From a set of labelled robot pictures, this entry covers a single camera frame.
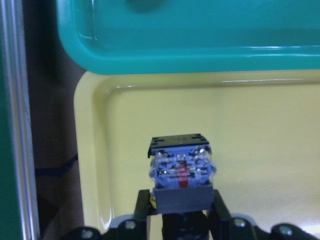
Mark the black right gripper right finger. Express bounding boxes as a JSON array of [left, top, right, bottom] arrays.
[[209, 189, 231, 235]]

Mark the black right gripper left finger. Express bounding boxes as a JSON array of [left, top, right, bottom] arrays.
[[133, 189, 150, 222]]

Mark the yellow push button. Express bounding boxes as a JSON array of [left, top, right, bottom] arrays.
[[148, 134, 217, 240]]

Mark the yellow plastic tray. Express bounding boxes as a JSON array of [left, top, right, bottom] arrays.
[[74, 70, 320, 236]]

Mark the green conveyor belt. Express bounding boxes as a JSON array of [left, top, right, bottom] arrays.
[[0, 0, 40, 240]]

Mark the green plastic tray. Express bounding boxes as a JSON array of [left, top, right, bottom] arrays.
[[56, 0, 320, 75]]

